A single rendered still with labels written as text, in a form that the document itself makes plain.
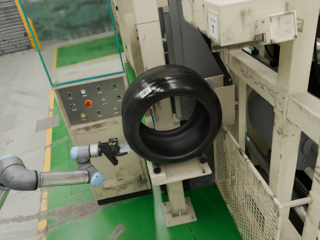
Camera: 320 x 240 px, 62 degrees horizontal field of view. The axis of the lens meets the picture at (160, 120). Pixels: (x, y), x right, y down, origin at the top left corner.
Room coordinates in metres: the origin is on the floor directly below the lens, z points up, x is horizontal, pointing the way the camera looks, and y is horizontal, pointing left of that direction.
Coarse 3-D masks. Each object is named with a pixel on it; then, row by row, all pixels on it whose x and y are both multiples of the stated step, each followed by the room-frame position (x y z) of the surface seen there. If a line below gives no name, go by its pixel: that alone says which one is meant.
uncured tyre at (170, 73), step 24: (144, 72) 1.41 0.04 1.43; (168, 72) 1.30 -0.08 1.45; (192, 72) 1.35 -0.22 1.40; (168, 96) 1.19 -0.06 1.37; (192, 96) 1.20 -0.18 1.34; (216, 96) 1.25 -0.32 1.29; (192, 120) 1.47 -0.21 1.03; (216, 120) 1.21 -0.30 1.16; (144, 144) 1.20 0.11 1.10; (168, 144) 1.42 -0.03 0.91; (192, 144) 1.35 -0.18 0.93
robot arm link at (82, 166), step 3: (78, 162) 1.24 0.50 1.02; (84, 162) 1.24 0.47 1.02; (87, 162) 1.25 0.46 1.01; (78, 165) 1.24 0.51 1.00; (81, 165) 1.23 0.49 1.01; (84, 165) 1.23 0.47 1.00; (87, 165) 1.22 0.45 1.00; (90, 165) 1.23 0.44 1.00; (78, 168) 1.25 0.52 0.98; (81, 168) 1.22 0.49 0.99; (84, 168) 1.21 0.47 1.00
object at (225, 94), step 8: (208, 80) 1.68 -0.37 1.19; (216, 80) 1.72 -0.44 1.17; (224, 80) 1.70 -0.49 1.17; (216, 88) 1.53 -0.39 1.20; (224, 88) 1.53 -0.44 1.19; (232, 88) 1.53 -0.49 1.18; (224, 96) 1.53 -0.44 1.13; (232, 96) 1.53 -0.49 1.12; (224, 104) 1.53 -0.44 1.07; (232, 104) 1.53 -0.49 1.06; (224, 112) 1.53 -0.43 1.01; (232, 112) 1.53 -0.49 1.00; (224, 120) 1.53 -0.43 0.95; (232, 120) 1.53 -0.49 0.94
